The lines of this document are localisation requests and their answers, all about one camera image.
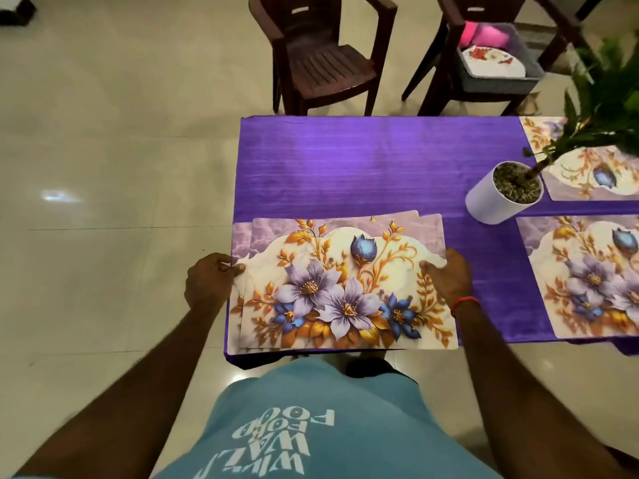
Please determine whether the person's right hand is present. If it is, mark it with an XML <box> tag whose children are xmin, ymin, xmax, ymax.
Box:
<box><xmin>419</xmin><ymin>247</ymin><xmax>479</xmax><ymax>310</ymax></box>

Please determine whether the person's left hand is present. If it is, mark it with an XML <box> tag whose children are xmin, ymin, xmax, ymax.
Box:
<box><xmin>184</xmin><ymin>252</ymin><xmax>246</xmax><ymax>317</ymax></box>

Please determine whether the grey plastic tray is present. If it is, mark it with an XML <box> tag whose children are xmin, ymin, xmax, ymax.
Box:
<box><xmin>456</xmin><ymin>21</ymin><xmax>547</xmax><ymax>96</ymax></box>

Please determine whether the white floral plate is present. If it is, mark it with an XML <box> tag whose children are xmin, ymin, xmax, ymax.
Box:
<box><xmin>462</xmin><ymin>45</ymin><xmax>527</xmax><ymax>80</ymax></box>

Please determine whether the person's right forearm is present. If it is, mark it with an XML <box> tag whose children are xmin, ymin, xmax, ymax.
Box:
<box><xmin>451</xmin><ymin>302</ymin><xmax>625</xmax><ymax>479</ymax></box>

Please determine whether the person's left forearm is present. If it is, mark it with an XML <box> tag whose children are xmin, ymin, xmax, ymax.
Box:
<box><xmin>15</xmin><ymin>304</ymin><xmax>226</xmax><ymax>479</ymax></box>

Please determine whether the purple tablecloth table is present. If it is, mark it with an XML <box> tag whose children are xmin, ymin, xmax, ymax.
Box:
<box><xmin>224</xmin><ymin>114</ymin><xmax>639</xmax><ymax>370</ymax></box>

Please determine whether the person's teal t-shirt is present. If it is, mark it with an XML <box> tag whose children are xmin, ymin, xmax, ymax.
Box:
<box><xmin>150</xmin><ymin>359</ymin><xmax>505</xmax><ymax>479</ymax></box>

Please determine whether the red wrist thread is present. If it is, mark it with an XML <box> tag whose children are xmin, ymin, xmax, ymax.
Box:
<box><xmin>448</xmin><ymin>294</ymin><xmax>483</xmax><ymax>317</ymax></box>

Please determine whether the green plant in white pot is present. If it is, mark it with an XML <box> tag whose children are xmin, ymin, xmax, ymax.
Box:
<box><xmin>464</xmin><ymin>29</ymin><xmax>639</xmax><ymax>228</ymax></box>

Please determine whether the brown plastic chair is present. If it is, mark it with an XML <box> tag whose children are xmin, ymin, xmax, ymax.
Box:
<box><xmin>401</xmin><ymin>0</ymin><xmax>592</xmax><ymax>118</ymax></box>
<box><xmin>248</xmin><ymin>0</ymin><xmax>399</xmax><ymax>118</ymax></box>

